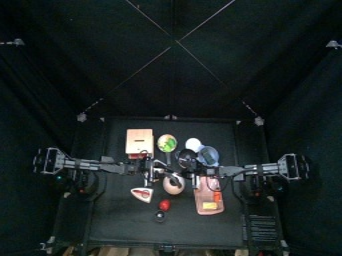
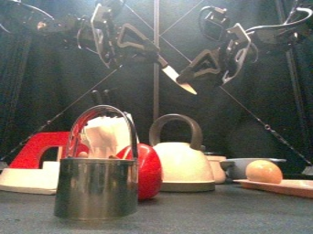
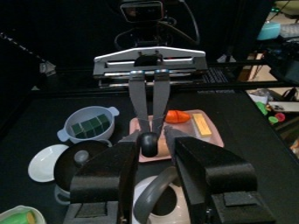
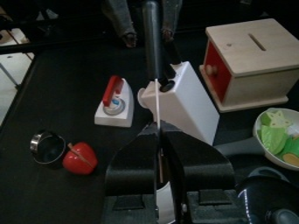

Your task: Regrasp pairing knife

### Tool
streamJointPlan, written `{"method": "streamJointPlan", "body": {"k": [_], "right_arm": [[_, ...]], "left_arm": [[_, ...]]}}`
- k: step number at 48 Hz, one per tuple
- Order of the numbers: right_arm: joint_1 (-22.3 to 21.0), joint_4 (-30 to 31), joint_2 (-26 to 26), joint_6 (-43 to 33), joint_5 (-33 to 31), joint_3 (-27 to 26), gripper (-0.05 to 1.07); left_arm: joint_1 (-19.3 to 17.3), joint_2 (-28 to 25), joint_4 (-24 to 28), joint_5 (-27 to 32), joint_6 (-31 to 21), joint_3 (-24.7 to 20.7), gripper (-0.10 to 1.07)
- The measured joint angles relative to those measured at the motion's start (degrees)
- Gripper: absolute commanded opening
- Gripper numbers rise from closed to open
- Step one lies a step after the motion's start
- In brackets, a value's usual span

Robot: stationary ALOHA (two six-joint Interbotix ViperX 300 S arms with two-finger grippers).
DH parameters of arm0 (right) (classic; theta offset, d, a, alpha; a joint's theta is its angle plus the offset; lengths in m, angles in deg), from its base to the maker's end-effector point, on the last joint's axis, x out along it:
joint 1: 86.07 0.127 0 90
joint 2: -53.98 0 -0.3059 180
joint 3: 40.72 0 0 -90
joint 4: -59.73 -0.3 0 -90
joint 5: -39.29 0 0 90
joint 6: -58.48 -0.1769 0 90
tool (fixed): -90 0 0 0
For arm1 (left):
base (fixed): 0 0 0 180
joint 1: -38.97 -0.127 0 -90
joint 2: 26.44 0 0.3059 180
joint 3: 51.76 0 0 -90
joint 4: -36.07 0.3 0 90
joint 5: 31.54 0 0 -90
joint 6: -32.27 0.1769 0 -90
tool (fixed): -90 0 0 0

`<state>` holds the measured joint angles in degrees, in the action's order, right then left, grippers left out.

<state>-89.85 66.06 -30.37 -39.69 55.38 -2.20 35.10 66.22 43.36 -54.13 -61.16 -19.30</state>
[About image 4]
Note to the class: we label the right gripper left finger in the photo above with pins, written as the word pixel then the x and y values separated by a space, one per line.
pixel 133 169

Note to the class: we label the green toy lettuce leaf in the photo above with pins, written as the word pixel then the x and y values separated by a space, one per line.
pixel 273 140

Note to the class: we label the white knife block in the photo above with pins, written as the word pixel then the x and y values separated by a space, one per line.
pixel 186 105

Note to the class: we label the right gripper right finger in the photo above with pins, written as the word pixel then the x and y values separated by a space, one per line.
pixel 201 169

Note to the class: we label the grey toy saucepan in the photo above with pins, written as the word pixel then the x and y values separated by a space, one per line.
pixel 268 157

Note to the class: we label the black glossy round pot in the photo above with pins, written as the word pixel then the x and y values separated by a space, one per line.
pixel 260 198

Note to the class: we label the yellow round toy slice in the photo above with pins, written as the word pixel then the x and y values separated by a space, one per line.
pixel 291 159

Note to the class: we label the red apple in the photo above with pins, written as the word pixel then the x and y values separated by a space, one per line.
pixel 78 160

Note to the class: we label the pale green star slice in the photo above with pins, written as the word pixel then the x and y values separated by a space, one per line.
pixel 279 119

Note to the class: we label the wooden coin box red front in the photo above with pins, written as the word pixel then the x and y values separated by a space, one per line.
pixel 252 43

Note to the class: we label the grey metal leg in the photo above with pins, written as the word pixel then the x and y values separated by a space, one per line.
pixel 9 75

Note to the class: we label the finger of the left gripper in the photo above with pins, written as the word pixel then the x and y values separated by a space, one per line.
pixel 122 20
pixel 170 17

